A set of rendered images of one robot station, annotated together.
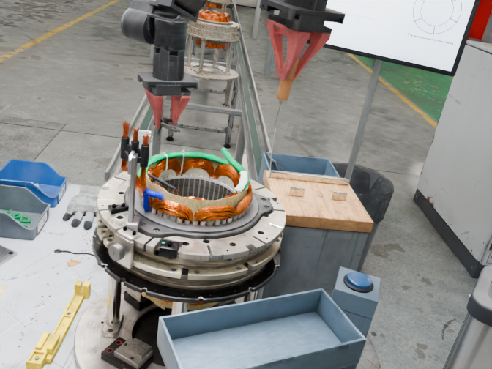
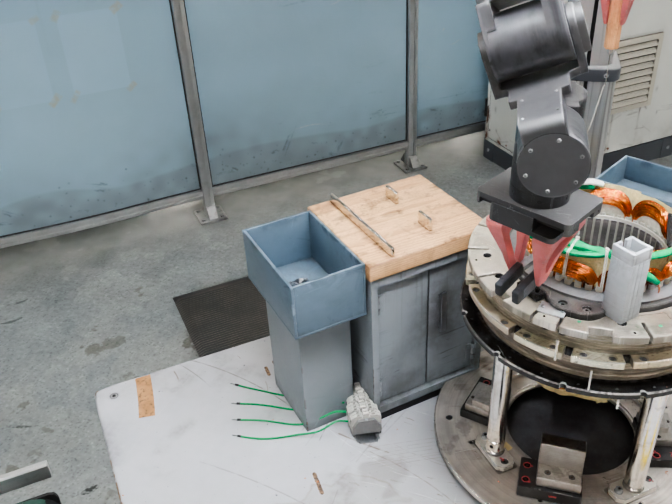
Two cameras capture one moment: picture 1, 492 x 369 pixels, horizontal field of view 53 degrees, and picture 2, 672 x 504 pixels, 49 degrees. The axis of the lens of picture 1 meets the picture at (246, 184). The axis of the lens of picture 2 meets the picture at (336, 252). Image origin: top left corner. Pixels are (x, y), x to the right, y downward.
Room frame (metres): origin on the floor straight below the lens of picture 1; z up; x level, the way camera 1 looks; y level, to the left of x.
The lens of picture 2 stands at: (1.26, 0.72, 1.61)
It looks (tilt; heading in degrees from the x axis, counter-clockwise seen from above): 33 degrees down; 254
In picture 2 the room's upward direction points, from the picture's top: 3 degrees counter-clockwise
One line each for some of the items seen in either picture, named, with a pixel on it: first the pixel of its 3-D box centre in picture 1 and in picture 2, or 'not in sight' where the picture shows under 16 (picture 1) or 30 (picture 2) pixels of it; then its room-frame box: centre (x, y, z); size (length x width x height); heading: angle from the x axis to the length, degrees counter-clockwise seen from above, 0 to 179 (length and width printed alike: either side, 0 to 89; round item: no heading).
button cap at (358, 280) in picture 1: (359, 280); not in sight; (0.67, -0.21, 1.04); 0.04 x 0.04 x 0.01
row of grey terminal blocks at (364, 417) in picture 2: not in sight; (361, 408); (1.01, -0.05, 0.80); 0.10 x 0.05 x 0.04; 81
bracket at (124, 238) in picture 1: (127, 247); not in sight; (0.60, 0.16, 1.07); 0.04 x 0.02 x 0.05; 61
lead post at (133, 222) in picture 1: (135, 192); not in sight; (0.63, 0.16, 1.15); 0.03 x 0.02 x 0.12; 5
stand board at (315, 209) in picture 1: (313, 199); (397, 223); (0.92, -0.14, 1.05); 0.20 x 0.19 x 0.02; 10
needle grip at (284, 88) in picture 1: (287, 78); (614, 22); (0.69, -0.03, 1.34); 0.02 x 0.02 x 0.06
